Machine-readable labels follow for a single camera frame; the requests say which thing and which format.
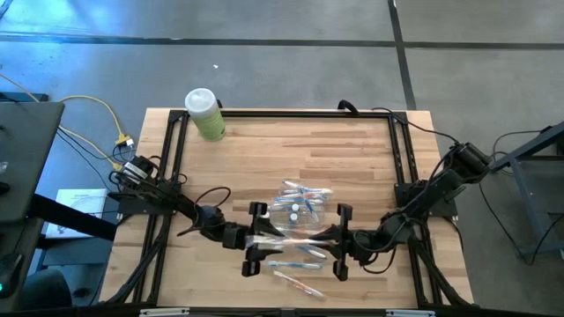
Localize black strap hook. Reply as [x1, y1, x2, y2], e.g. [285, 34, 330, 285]
[337, 99, 360, 116]

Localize white booklet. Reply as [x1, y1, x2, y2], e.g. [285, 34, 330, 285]
[45, 188, 108, 239]

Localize blue-grey metal stand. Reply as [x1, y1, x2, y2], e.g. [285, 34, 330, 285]
[486, 121, 564, 261]

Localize black device with light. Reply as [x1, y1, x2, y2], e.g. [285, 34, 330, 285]
[0, 253, 24, 300]

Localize black cable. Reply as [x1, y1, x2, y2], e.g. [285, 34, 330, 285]
[372, 106, 459, 144]
[477, 178, 564, 267]

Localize dark grey desk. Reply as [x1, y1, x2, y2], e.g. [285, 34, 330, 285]
[0, 100, 66, 224]

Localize black diagonal bar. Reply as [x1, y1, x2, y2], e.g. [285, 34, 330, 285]
[28, 192, 119, 242]

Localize green wipes canister white lid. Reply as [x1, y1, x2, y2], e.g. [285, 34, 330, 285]
[183, 87, 226, 143]

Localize yellow cable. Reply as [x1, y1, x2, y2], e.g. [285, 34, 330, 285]
[0, 72, 135, 172]

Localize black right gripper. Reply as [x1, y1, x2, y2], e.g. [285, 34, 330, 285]
[309, 203, 380, 282]

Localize white frame bracket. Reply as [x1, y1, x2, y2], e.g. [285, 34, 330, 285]
[385, 308, 436, 317]
[138, 307, 191, 317]

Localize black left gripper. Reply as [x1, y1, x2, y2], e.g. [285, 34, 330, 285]
[222, 201, 286, 277]

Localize person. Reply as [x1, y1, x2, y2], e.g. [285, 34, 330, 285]
[19, 268, 74, 309]

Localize clear acrylic organizer box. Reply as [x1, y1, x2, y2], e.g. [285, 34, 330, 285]
[267, 198, 328, 235]

